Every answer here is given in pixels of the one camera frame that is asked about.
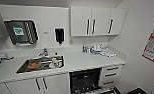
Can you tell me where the black lid waste bin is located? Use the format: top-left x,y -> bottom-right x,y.
125,86 -> 149,94

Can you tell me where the chrome faucet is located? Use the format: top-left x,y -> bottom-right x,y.
38,47 -> 49,58

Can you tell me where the narrow white drawer unit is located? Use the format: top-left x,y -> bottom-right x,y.
99,63 -> 123,89

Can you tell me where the white cup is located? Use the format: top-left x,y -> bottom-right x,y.
50,57 -> 63,70

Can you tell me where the orange item in sink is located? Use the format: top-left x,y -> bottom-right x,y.
27,60 -> 40,70

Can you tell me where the stack of white bowls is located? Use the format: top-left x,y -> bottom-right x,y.
90,43 -> 104,56

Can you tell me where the three-door white wall cabinet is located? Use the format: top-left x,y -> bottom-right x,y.
69,5 -> 128,38

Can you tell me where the white dish cloth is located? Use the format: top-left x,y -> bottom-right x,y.
99,47 -> 118,59

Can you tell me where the large wall poster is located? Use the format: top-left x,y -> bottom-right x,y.
141,14 -> 154,67

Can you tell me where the steel sink basin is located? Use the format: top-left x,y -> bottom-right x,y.
15,55 -> 66,75

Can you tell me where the stainless steel dishwasher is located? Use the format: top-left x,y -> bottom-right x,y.
68,67 -> 123,94

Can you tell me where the grey paper towel dispenser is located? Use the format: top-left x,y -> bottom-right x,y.
3,18 -> 39,46

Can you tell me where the black soap dispenser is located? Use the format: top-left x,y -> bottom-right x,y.
53,27 -> 66,46

